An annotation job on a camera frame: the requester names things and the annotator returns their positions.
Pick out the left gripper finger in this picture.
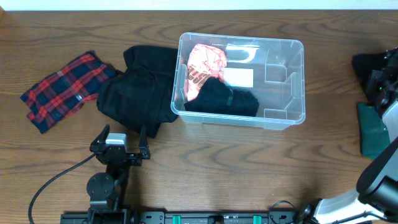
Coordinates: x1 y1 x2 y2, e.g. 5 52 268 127
139 126 151 159
96 124 110 144

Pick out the dark green cloth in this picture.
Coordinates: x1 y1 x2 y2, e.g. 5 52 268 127
357 103 390 159

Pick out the dark navy garment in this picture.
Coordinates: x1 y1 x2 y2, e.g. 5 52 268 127
184 78 259 117

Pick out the clear plastic storage bin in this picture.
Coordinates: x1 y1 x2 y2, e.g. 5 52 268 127
170 32 306 130

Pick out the pink printed shirt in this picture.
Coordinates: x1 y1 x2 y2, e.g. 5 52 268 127
187 44 227 101

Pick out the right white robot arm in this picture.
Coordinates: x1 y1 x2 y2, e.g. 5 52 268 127
294 49 397 223

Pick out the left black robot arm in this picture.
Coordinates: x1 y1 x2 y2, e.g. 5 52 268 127
86 125 150 213

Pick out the black folded cloth far right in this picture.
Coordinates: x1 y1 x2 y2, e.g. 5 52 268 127
352 52 391 103

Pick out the large black folded garment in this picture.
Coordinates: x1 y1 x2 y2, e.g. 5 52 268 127
96 45 178 138

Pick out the red plaid folded cloth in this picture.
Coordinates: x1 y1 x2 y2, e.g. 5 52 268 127
20 51 117 134

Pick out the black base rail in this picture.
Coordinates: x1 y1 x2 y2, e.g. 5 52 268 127
60 210 298 224

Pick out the left black cable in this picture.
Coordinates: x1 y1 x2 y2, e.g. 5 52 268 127
27 152 98 224

